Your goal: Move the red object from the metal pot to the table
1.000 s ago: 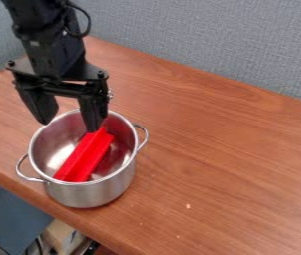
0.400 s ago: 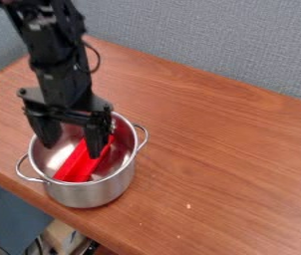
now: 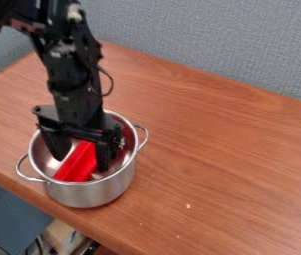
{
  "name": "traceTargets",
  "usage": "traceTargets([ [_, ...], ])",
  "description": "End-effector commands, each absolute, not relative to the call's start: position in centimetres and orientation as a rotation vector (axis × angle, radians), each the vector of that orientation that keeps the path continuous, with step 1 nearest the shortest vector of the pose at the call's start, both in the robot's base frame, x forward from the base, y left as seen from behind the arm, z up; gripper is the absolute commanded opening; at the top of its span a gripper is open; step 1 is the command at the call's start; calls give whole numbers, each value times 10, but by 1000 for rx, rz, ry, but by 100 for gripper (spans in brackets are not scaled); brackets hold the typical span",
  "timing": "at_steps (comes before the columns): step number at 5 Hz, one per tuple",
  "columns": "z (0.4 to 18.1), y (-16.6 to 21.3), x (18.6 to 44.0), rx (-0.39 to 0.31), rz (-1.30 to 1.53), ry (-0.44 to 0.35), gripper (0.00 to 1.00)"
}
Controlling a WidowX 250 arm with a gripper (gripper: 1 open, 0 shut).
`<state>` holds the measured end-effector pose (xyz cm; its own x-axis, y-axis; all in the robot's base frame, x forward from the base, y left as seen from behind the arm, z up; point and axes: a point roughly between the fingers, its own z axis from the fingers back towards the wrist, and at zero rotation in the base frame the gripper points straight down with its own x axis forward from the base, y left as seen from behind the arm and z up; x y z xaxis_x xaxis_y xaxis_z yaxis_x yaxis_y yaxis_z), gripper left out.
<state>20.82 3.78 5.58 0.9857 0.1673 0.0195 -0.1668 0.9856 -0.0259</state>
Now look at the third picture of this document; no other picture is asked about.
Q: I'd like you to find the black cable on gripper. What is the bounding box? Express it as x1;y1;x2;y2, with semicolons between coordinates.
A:
88;66;115;98

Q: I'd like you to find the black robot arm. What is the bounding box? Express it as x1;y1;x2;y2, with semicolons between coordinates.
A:
0;0;121;172

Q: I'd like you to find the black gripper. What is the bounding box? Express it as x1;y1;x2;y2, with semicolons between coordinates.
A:
32;91;121;172

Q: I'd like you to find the red rectangular block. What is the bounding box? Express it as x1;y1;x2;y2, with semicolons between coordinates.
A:
53;141;97;182

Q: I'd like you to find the beige box under table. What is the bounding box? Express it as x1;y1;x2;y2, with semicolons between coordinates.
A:
41;220;88;255

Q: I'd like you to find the stainless steel pot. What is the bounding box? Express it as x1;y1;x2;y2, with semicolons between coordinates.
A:
14;110;149;208

